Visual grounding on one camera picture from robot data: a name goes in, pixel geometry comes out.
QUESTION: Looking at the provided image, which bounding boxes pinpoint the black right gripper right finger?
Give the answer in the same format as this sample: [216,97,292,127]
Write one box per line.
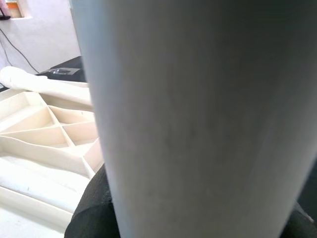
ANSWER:
[281,201,317,238]

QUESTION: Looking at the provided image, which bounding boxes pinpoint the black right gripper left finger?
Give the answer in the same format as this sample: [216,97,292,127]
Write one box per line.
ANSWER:
[64,164,121,238]

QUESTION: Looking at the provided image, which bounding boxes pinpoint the white plastic table top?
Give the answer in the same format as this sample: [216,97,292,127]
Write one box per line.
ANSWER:
[0,81,105,238]

